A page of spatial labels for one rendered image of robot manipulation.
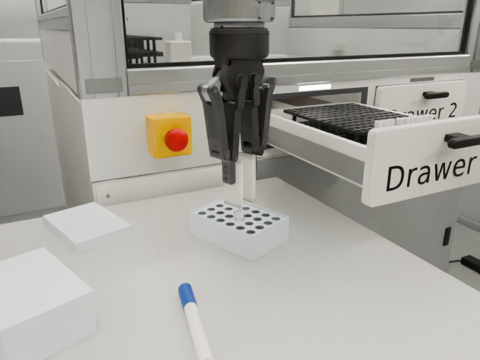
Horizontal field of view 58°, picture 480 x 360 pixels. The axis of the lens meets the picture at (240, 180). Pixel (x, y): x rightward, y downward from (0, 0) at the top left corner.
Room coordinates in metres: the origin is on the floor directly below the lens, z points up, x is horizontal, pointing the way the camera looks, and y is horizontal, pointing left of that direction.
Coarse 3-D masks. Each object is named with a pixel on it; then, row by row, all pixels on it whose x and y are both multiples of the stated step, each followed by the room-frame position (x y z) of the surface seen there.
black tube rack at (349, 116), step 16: (288, 112) 0.85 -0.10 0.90; (304, 112) 0.84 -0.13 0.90; (320, 112) 0.84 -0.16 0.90; (336, 112) 0.84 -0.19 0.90; (352, 112) 0.84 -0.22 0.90; (368, 112) 0.84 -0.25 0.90; (384, 112) 0.84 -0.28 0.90; (320, 128) 0.77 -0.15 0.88; (336, 128) 0.72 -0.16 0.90; (352, 128) 0.70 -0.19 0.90
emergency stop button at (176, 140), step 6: (168, 132) 0.71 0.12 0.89; (174, 132) 0.71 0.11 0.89; (180, 132) 0.71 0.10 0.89; (168, 138) 0.71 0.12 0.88; (174, 138) 0.71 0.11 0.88; (180, 138) 0.71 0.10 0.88; (186, 138) 0.72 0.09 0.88; (168, 144) 0.71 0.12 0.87; (174, 144) 0.71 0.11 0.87; (180, 144) 0.71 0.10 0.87; (186, 144) 0.72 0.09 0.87; (174, 150) 0.71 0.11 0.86; (180, 150) 0.71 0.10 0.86
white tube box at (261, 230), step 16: (208, 208) 0.61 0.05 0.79; (224, 208) 0.61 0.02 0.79; (256, 208) 0.61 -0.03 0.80; (192, 224) 0.59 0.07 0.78; (208, 224) 0.56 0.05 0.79; (224, 224) 0.55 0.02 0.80; (240, 224) 0.55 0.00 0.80; (256, 224) 0.55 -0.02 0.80; (272, 224) 0.55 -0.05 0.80; (288, 224) 0.57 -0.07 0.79; (208, 240) 0.57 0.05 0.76; (224, 240) 0.54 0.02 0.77; (240, 240) 0.52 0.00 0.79; (256, 240) 0.52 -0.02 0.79; (272, 240) 0.54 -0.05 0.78; (256, 256) 0.52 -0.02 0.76
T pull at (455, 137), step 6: (444, 138) 0.61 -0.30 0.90; (450, 138) 0.60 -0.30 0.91; (456, 138) 0.58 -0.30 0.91; (462, 138) 0.58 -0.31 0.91; (468, 138) 0.59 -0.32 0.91; (474, 138) 0.59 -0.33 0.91; (450, 144) 0.58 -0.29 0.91; (456, 144) 0.57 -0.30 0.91; (462, 144) 0.58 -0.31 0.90; (468, 144) 0.58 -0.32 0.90; (474, 144) 0.59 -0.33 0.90
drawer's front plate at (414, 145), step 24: (456, 120) 0.63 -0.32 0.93; (384, 144) 0.56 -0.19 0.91; (408, 144) 0.58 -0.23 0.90; (432, 144) 0.60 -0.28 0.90; (384, 168) 0.56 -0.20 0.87; (408, 168) 0.59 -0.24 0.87; (432, 168) 0.61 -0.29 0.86; (384, 192) 0.57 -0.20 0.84; (408, 192) 0.59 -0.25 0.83; (432, 192) 0.61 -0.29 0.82
